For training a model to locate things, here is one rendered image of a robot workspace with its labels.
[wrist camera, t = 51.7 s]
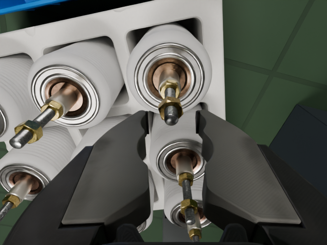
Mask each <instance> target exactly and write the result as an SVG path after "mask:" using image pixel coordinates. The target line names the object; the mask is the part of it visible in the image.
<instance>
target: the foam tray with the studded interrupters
mask: <svg viewBox="0 0 327 245"><path fill-rule="evenodd" d="M169 22H177V23H179V24H181V25H182V26H184V27H185V28H186V29H187V30H188V31H189V32H190V33H191V34H192V35H193V36H194V37H195V38H196V39H197V40H198V41H199V42H200V43H201V44H202V45H203V46H204V48H205V49H206V51H207V52H208V54H209V57H210V60H211V64H212V80H211V84H210V87H209V89H208V91H207V93H206V95H205V96H204V98H203V99H202V100H201V101H200V105H201V107H202V109H205V110H208V111H209V112H211V113H213V114H215V115H217V116H218V117H220V118H222V119H224V120H226V118H225V83H224V49H223V15H222V0H153V1H148V2H143V3H139V4H135V5H130V6H126V7H121V8H117V9H112V10H107V11H103V12H99V13H94V14H89V15H85V16H80V17H74V18H70V19H66V20H61V21H56V22H52V23H47V24H43V25H38V26H34V27H29V28H25V29H20V30H15V31H11V32H6V33H2V34H0V58H2V57H6V56H9V55H12V54H17V53H26V54H28V55H30V56H31V58H32V60H33V62H35V61H37V60H38V59H39V58H40V57H42V56H44V55H46V54H48V53H51V52H54V51H56V50H59V49H62V48H64V47H67V46H69V45H71V44H74V43H76V42H79V41H81V40H86V39H90V38H95V37H100V36H108V37H110V38H111V39H112V41H113V44H114V47H115V51H116V54H117V58H118V61H119V64H120V68H121V71H122V75H123V78H124V82H125V83H124V85H123V87H122V89H121V90H120V92H119V94H118V96H117V98H116V100H115V101H114V103H113V105H112V107H111V109H110V111H109V112H108V114H107V116H106V118H107V117H113V116H119V115H126V114H131V115H133V114H134V113H136V112H137V111H139V110H144V111H148V124H149V134H147V136H146V137H145V145H146V157H145V158H144V160H143V162H144V163H146V164H147V166H148V169H149V170H150V171H151V174H152V177H153V181H154V184H155V188H154V203H153V210H162V209H164V178H163V177H161V176H160V175H159V174H157V173H156V172H155V170H154V169H153V168H152V166H151V164H150V160H149V150H150V142H151V133H152V124H153V115H154V112H152V111H150V110H148V109H146V108H144V107H143V106H142V105H141V104H139V103H138V102H137V101H136V99H135V98H134V97H133V95H132V94H131V92H130V90H129V87H128V84H127V76H126V70H127V62H128V59H129V56H130V54H131V52H132V51H133V49H134V48H135V46H136V45H137V44H138V43H139V41H140V40H141V39H142V37H143V36H144V35H145V34H146V32H147V31H148V30H149V29H150V28H151V27H152V26H154V25H159V24H164V23H169ZM67 129H68V131H69V133H70V135H71V137H72V139H73V141H74V143H75V145H76V146H78V144H79V143H80V141H81V140H82V138H83V137H84V135H85V133H86V132H87V130H88V128H85V129H71V128H67Z"/></svg>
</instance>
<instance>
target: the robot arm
mask: <svg viewBox="0 0 327 245"><path fill-rule="evenodd" d="M195 120H196V134H199V136H200V137H201V138H202V148H201V155H202V157H203V158H204V159H205V160H206V162H207V163H206V165H205V171H204V179H203V187H202V206H203V214H204V216H205V217H206V218H207V219H208V220H209V221H210V222H212V223H213V224H215V225H216V226H217V227H219V228H220V229H222V230H223V231H224V232H223V234H222V236H221V239H220V241H219V242H144V241H143V239H142V237H141V235H140V234H139V232H138V230H137V227H138V226H139V225H141V224H142V223H143V222H145V221H146V220H147V219H148V218H149V216H150V214H151V207H150V190H149V177H148V166H147V164H146V163H144V162H143V160H144V158H145V157H146V145H145V137H146V136H147V134H149V124H148V111H144V110H139V111H137V112H136V113H134V114H133V115H131V116H130V117H128V118H126V119H125V120H123V121H122V122H120V123H118V124H117V125H115V126H114V127H113V128H111V129H110V130H109V131H107V132H106V133H105V134H104V135H103V136H102V137H100V138H99V139H98V140H97V141H96V142H95V143H94V144H93V146H85V147H84V148H83V149H82V150H81V151H80V152H79V153H78V154H77V155H76V156H75V157H74V158H73V159H72V160H71V161H70V162H69V163H68V164H67V165H66V166H65V167H64V168H63V169H62V170H61V171H60V172H59V173H58V174H57V175H56V176H55V177H54V178H53V179H52V180H51V181H50V182H49V183H48V184H47V185H46V186H45V187H44V188H43V189H42V191H41V192H40V193H39V194H38V195H37V196H36V197H35V198H34V199H33V200H32V202H31V203H30V204H29V205H28V207H27V208H26V209H25V210H24V212H23V213H22V214H21V216H20V217H19V218H18V220H17V221H16V223H15V224H14V226H13V227H12V229H11V230H10V232H9V234H8V235H7V237H6V239H5V240H4V242H3V244H2V245H327V197H325V196H324V195H323V194H322V193H321V192H320V191H319V190H318V189H317V188H316V187H315V186H313V185H312V184H311V183H310V182H309V181H307V180H306V179H305V178H304V177H303V176H302V175H300V174H299V173H298V172H297V171H296V170H295V169H293V168H292V167H291V166H290V165H289V164H288V163H286V162H285V161H284V160H283V159H282V158H281V157H280V156H279V155H277V154H276V153H275V152H274V151H273V150H272V149H270V148H269V147H268V146H267V145H265V144H257V143H256V142H255V141H254V140H253V139H252V138H251V137H250V136H248V135H247V134H246V133H245V132H243V131H242V130H241V129H239V128H238V127H236V126H234V125H233V124H231V123H229V122H227V121H226V120H224V119H222V118H220V117H218V116H217V115H215V114H213V113H211V112H209V111H208V110H205V109H202V110H197V111H196V116H195Z"/></svg>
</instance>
